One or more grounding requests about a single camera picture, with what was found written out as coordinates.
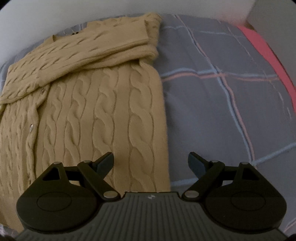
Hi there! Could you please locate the grey plaid bed sheet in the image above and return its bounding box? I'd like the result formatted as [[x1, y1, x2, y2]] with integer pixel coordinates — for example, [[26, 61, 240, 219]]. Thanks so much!
[[0, 13, 296, 235]]

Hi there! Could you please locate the pink pillow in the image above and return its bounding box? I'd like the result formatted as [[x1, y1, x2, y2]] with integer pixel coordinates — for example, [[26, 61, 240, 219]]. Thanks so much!
[[237, 24, 296, 93]]

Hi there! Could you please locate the yellow cable knit cardigan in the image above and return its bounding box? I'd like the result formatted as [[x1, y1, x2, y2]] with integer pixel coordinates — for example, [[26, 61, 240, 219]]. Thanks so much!
[[1, 13, 170, 230]]

